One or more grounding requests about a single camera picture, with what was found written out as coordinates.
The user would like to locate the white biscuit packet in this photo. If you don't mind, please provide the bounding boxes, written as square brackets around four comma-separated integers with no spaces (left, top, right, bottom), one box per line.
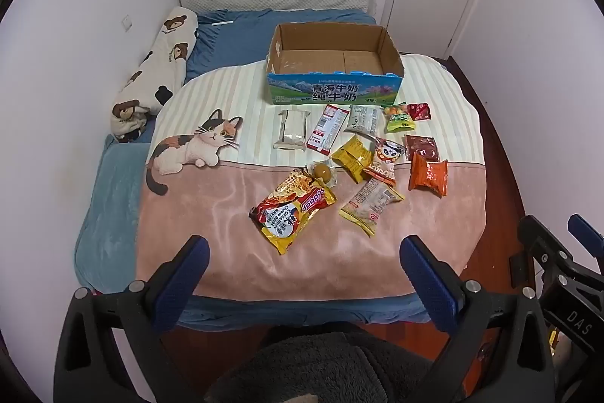
[273,108,313,151]

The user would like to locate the silver grey snack packet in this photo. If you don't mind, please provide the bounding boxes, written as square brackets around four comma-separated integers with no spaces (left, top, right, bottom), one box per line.
[344,105,381,136]

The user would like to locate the cardboard box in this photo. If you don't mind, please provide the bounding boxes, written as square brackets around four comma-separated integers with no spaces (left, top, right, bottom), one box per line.
[265,23,405,107]

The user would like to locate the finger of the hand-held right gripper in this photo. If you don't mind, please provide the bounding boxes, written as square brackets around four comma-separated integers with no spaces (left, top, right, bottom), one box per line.
[516,216,567,264]
[567,214,604,257]

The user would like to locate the braised egg packet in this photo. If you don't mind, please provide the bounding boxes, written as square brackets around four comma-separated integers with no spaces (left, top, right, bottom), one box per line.
[307,160,339,187]

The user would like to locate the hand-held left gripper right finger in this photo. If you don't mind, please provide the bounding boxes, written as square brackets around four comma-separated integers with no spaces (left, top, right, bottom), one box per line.
[400,235,555,403]

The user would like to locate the red and white snack packet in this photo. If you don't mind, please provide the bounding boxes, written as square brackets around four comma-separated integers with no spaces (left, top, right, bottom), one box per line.
[306,103,351,153]

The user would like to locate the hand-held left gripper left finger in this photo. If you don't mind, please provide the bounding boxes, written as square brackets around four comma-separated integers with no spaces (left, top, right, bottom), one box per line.
[54,235,211,403]

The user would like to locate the light blue blanket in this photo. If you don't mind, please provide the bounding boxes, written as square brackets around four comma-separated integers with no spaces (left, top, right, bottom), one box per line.
[73,134,156,290]

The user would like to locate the yellow snack packet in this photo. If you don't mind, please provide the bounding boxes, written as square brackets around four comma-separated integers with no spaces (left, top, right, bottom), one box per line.
[330,135,373,184]

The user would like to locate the green candy packet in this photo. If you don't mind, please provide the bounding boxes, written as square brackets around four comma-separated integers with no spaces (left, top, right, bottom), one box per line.
[382,102,417,134]

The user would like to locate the cat printed blanket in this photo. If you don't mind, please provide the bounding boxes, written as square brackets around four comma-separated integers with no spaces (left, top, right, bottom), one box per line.
[136,54,487,302]

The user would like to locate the bear print pillow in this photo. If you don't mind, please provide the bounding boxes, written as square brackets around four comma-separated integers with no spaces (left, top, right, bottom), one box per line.
[111,5,199,144]

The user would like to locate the clear wafer snack packet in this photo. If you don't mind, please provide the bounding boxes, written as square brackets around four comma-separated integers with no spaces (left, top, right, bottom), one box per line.
[339,177,405,238]

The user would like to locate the blue bedsheet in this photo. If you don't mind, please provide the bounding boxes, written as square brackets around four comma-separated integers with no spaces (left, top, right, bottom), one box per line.
[75,9,430,333]

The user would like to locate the dark red snack packet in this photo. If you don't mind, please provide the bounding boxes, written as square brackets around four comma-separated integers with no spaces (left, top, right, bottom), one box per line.
[405,135,441,163]

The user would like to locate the small orange striped snack packet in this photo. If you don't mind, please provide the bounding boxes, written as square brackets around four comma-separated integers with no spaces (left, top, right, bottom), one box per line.
[362,161,397,187]

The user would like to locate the instant noodle packet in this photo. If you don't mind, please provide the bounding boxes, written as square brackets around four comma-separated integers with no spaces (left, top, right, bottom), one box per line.
[249,168,338,255]

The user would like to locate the small red snack packet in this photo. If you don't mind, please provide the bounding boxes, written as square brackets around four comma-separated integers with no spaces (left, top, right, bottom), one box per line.
[406,102,432,121]

